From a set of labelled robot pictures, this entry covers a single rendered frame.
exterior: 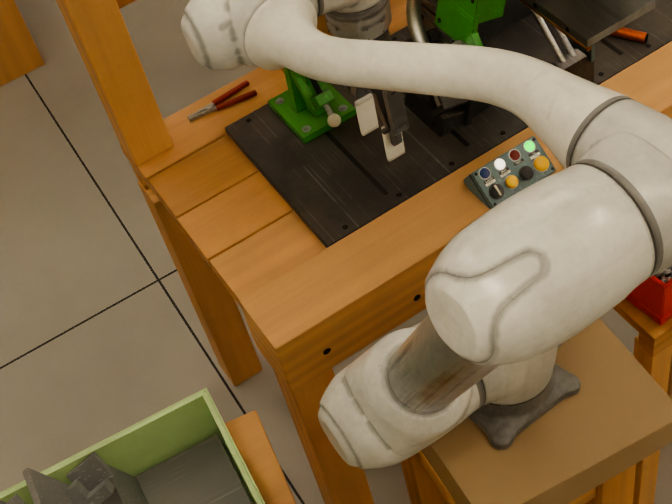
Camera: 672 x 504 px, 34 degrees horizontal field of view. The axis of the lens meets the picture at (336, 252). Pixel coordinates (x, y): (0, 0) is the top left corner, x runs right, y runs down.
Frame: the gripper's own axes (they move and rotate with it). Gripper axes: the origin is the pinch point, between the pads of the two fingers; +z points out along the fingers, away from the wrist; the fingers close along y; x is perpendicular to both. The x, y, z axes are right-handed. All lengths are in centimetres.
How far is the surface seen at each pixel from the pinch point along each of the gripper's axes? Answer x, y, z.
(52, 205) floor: -39, -164, 131
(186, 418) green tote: -46, -1, 39
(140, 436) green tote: -54, -2, 38
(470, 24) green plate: 37, -29, 19
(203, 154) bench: -13, -59, 43
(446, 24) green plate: 36, -36, 22
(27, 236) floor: -51, -157, 131
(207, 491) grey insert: -49, 9, 46
